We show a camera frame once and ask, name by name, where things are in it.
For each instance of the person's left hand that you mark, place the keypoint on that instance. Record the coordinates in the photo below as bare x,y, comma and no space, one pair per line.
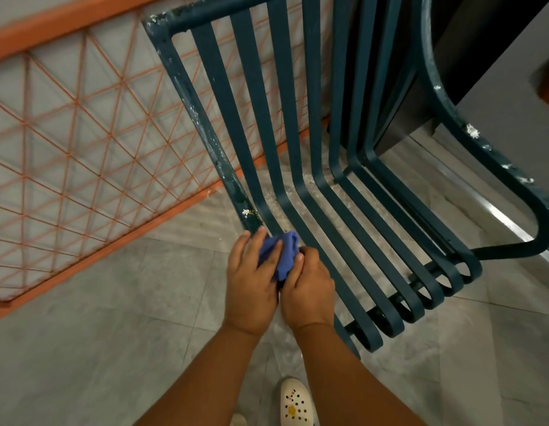
250,297

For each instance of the person's right hand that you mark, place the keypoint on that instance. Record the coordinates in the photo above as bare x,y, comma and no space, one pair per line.
310,297

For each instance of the blue cleaning cloth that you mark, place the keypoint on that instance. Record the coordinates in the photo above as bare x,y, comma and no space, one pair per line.
285,252

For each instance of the dark green metal slatted chair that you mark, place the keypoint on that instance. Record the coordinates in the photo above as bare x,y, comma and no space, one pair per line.
192,102

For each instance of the person's left forearm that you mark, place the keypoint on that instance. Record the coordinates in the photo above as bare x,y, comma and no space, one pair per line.
203,386

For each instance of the person's right forearm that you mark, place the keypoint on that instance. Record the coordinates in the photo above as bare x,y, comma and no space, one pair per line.
354,386

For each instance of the person's right cream clog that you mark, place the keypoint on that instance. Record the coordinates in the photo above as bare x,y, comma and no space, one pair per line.
296,403

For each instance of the person's cream clog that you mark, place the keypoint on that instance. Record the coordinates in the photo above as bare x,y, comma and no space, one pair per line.
239,420
296,403

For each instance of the person's left cream clog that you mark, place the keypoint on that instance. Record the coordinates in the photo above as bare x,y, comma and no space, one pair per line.
239,420

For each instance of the orange cushioned booth bench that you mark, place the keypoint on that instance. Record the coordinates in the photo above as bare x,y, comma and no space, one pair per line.
501,106

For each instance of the black partition panel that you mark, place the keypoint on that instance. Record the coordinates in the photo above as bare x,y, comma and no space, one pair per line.
447,39

